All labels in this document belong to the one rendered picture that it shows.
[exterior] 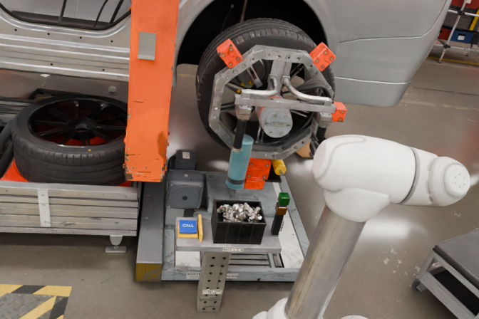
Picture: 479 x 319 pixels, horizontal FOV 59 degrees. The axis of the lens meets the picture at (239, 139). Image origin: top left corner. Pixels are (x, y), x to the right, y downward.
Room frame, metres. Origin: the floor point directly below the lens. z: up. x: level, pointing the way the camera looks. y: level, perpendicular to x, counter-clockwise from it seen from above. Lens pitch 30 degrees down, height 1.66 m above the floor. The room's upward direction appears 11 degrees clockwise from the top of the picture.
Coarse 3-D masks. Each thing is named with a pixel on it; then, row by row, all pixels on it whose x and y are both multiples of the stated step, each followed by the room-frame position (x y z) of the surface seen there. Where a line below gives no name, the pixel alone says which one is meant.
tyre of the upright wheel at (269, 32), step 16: (224, 32) 1.95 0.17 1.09; (240, 32) 1.85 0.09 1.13; (256, 32) 1.80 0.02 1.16; (272, 32) 1.81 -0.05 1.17; (288, 32) 1.83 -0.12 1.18; (304, 32) 2.04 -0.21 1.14; (208, 48) 1.92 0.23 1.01; (240, 48) 1.77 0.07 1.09; (304, 48) 1.83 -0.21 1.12; (208, 64) 1.76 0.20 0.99; (224, 64) 1.76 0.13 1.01; (208, 80) 1.74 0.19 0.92; (208, 96) 1.75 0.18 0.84; (208, 112) 1.75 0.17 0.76; (208, 128) 1.75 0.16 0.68; (304, 128) 1.86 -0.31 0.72; (224, 144) 1.77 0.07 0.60
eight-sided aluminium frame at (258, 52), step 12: (252, 48) 1.74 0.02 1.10; (264, 48) 1.72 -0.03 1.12; (276, 48) 1.76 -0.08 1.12; (288, 48) 1.79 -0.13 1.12; (252, 60) 1.71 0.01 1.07; (288, 60) 1.73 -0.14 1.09; (300, 60) 1.74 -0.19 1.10; (312, 60) 1.76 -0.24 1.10; (228, 72) 1.68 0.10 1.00; (240, 72) 1.69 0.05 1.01; (312, 72) 1.76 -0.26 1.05; (216, 84) 1.67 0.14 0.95; (216, 96) 1.67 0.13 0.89; (216, 108) 1.69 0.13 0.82; (216, 120) 1.67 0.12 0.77; (312, 120) 1.83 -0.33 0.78; (216, 132) 1.68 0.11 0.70; (228, 132) 1.73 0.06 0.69; (300, 132) 1.82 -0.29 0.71; (228, 144) 1.69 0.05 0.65; (288, 144) 1.80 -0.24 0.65; (300, 144) 1.77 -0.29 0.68; (252, 156) 1.72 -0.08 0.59; (264, 156) 1.74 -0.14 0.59; (276, 156) 1.74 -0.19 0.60
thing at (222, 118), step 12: (228, 84) 1.79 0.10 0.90; (264, 84) 1.83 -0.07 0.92; (228, 108) 1.79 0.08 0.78; (252, 108) 1.84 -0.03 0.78; (228, 120) 1.89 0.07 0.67; (300, 120) 1.91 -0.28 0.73; (252, 132) 1.91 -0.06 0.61; (264, 132) 1.92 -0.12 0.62; (288, 132) 1.86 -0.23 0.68; (252, 144) 1.80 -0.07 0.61; (264, 144) 1.82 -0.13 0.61; (276, 144) 1.83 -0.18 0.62
